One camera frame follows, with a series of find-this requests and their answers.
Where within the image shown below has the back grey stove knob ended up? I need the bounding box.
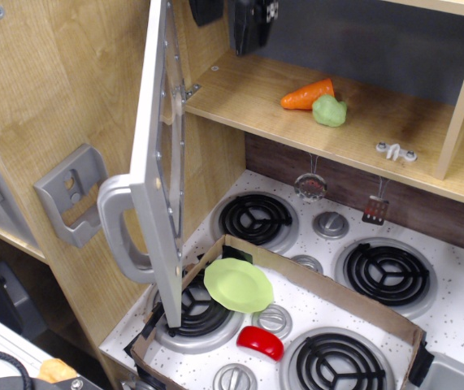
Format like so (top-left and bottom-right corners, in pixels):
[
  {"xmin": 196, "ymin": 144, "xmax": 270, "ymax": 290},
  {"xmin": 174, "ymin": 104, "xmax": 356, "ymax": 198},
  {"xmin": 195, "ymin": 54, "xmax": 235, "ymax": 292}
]
[{"xmin": 312, "ymin": 211, "xmax": 349, "ymax": 240}]

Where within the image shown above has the grey toy microwave door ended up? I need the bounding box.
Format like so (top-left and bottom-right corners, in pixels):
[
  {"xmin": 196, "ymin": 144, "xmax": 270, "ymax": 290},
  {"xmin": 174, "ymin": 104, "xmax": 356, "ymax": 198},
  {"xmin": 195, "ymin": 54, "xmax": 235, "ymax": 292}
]
[{"xmin": 98, "ymin": 1, "xmax": 187, "ymax": 327}]

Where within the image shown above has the back right stove burner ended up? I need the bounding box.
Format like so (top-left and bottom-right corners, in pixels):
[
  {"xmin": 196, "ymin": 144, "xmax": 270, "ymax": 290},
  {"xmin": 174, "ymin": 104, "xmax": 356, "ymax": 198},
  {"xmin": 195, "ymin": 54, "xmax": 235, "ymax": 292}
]
[{"xmin": 334, "ymin": 237, "xmax": 438, "ymax": 319}]

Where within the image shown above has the grey toy sink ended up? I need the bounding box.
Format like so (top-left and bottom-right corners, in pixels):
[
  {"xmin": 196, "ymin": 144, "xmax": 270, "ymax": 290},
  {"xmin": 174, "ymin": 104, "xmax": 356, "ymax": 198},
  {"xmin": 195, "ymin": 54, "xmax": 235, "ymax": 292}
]
[{"xmin": 405, "ymin": 353, "xmax": 464, "ymax": 390}]

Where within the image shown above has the black cable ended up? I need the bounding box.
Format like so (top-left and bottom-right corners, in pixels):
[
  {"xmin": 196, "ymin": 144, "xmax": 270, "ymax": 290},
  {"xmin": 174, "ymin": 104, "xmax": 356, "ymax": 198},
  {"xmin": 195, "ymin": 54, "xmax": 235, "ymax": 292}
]
[{"xmin": 0, "ymin": 349, "xmax": 34, "ymax": 390}]

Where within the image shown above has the grey stove knob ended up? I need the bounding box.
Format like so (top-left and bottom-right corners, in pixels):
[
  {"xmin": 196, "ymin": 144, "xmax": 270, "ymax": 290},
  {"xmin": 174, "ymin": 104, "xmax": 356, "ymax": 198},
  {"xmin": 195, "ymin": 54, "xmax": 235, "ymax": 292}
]
[
  {"xmin": 312, "ymin": 211, "xmax": 349, "ymax": 240},
  {"xmin": 213, "ymin": 363, "xmax": 258, "ymax": 390},
  {"xmin": 251, "ymin": 304, "xmax": 293, "ymax": 340}
]

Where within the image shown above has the hanging toy strainer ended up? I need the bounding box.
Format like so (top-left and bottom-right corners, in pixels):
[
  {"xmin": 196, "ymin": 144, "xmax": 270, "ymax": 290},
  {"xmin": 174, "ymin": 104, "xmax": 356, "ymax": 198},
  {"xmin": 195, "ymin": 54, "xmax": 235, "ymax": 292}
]
[{"xmin": 293, "ymin": 154, "xmax": 327, "ymax": 203}]

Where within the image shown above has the stove burner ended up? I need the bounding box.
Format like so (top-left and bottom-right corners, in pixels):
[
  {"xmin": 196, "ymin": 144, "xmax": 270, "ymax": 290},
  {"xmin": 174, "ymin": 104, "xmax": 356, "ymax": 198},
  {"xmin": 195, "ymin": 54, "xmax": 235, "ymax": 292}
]
[
  {"xmin": 155, "ymin": 271, "xmax": 245, "ymax": 354},
  {"xmin": 279, "ymin": 327, "xmax": 397, "ymax": 390},
  {"xmin": 334, "ymin": 237, "xmax": 438, "ymax": 319},
  {"xmin": 210, "ymin": 191, "xmax": 299, "ymax": 254}
]

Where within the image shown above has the front right stove burner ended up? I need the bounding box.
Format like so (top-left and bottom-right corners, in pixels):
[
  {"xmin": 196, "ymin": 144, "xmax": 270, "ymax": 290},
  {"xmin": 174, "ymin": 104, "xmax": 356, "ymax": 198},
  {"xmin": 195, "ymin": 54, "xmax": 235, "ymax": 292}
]
[{"xmin": 279, "ymin": 327, "xmax": 397, "ymax": 390}]

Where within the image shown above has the front grey stove knob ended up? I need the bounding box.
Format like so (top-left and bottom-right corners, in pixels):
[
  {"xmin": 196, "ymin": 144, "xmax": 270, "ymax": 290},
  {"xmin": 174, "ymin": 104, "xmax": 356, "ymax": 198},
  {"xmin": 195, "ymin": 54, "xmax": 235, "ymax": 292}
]
[{"xmin": 213, "ymin": 363, "xmax": 258, "ymax": 390}]

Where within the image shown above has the hanging toy spatula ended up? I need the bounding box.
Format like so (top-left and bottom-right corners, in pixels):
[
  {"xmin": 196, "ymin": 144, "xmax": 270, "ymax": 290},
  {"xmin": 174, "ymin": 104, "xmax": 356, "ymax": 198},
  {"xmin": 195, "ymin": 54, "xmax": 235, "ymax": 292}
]
[{"xmin": 362, "ymin": 176, "xmax": 389, "ymax": 226}]

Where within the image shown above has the orange foam piece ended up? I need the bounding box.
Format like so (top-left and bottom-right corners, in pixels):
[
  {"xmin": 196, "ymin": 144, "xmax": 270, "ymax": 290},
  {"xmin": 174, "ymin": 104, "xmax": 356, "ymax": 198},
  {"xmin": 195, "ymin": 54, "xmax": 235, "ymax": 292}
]
[{"xmin": 37, "ymin": 358, "xmax": 77, "ymax": 384}]

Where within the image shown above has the red toy cheese piece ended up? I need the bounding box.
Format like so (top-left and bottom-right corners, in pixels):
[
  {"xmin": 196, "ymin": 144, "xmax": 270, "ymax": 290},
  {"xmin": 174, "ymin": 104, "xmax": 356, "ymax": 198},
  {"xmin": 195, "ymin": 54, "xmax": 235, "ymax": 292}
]
[{"xmin": 236, "ymin": 326, "xmax": 284, "ymax": 362}]

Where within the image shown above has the light green toy plate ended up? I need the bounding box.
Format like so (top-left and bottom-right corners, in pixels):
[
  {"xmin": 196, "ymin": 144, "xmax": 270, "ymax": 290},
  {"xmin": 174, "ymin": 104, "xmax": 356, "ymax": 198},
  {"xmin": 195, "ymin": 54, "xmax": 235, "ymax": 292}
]
[{"xmin": 203, "ymin": 258, "xmax": 274, "ymax": 314}]

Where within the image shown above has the black equipment box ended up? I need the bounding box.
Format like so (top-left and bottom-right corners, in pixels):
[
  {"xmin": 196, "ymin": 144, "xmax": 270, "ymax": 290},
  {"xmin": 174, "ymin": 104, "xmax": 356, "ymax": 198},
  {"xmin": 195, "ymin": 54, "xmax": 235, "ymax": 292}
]
[{"xmin": 0, "ymin": 262, "xmax": 48, "ymax": 340}]

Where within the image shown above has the brown cardboard tray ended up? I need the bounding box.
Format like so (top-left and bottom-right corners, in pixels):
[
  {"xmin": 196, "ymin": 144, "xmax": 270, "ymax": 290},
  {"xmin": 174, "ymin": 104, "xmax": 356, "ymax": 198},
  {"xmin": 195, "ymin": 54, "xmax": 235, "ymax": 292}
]
[{"xmin": 125, "ymin": 236, "xmax": 434, "ymax": 389}]

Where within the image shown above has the orange toy carrot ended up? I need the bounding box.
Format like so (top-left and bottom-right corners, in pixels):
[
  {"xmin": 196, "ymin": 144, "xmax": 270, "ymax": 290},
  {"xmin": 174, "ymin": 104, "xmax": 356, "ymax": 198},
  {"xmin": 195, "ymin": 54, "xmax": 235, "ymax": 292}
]
[{"xmin": 280, "ymin": 78, "xmax": 335, "ymax": 111}]

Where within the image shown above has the middle grey stove knob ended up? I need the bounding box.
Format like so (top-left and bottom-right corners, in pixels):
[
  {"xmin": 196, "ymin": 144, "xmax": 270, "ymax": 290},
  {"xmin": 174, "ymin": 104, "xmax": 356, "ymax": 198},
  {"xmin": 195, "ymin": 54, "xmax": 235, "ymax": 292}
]
[{"xmin": 251, "ymin": 304, "xmax": 293, "ymax": 340}]

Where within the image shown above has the small centre stove knob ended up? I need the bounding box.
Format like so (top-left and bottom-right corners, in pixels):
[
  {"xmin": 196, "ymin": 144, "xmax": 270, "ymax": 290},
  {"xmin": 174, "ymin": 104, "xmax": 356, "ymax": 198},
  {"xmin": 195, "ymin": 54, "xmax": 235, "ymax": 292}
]
[{"xmin": 291, "ymin": 254, "xmax": 323, "ymax": 274}]

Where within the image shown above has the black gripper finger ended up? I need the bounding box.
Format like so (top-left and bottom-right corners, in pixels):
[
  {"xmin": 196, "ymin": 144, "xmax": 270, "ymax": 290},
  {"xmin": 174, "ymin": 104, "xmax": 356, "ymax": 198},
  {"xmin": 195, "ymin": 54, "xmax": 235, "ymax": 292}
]
[
  {"xmin": 189, "ymin": 0, "xmax": 223, "ymax": 27},
  {"xmin": 233, "ymin": 1, "xmax": 272, "ymax": 56}
]

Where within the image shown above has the grey wall phone holder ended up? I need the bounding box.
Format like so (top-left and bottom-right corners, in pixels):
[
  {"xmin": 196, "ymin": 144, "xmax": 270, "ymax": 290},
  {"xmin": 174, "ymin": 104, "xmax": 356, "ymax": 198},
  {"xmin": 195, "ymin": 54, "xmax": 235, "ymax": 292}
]
[{"xmin": 33, "ymin": 144, "xmax": 108, "ymax": 248}]

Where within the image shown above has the front left stove burner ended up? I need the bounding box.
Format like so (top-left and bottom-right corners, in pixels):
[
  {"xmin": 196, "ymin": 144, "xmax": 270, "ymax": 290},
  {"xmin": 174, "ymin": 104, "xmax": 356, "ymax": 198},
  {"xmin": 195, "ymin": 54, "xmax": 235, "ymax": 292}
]
[{"xmin": 155, "ymin": 271, "xmax": 245, "ymax": 354}]

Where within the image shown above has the back left stove burner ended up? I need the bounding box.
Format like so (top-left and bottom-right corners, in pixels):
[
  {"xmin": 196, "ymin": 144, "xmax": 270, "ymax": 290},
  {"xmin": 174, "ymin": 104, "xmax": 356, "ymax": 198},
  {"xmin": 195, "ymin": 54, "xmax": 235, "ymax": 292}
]
[{"xmin": 210, "ymin": 191, "xmax": 299, "ymax": 254}]

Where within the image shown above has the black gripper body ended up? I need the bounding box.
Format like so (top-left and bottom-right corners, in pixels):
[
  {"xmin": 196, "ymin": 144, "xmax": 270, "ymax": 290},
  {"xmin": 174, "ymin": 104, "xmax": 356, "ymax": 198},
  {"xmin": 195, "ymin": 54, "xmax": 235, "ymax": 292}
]
[{"xmin": 255, "ymin": 0, "xmax": 279, "ymax": 24}]

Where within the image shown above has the white plastic door latch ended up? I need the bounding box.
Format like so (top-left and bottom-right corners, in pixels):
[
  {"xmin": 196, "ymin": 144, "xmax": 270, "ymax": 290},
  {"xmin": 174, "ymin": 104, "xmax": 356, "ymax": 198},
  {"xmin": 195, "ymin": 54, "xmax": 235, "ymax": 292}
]
[{"xmin": 375, "ymin": 141, "xmax": 418, "ymax": 163}]

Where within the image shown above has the green toy lettuce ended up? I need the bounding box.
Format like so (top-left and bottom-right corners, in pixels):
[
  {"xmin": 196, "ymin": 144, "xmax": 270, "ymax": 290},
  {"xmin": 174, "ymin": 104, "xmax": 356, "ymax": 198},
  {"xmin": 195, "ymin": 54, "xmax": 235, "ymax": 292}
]
[{"xmin": 312, "ymin": 94, "xmax": 347, "ymax": 128}]

